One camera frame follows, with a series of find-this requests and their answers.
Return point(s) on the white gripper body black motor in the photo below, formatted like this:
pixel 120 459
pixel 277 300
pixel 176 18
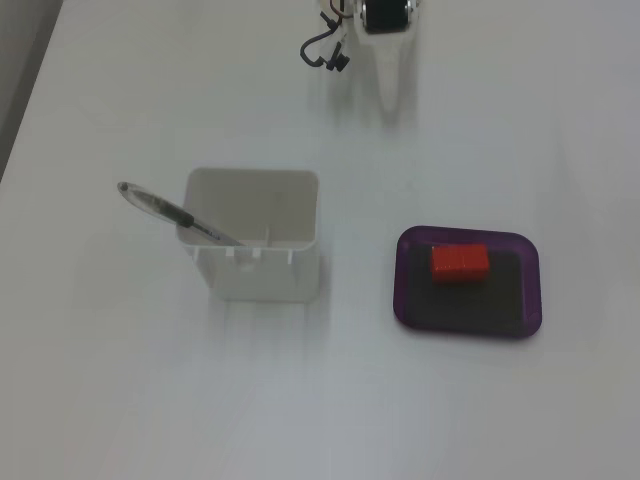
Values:
pixel 386 20

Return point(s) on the red rectangular cube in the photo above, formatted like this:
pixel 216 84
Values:
pixel 460 264

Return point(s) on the clear black ballpoint pen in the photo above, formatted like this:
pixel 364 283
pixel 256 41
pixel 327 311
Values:
pixel 160 205

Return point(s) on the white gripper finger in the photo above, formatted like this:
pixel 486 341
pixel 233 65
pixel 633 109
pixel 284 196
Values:
pixel 390 70

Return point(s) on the white plastic pen holder box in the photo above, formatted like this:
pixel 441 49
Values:
pixel 265 275

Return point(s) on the purple tray with dark inlay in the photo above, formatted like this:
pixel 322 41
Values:
pixel 467 310

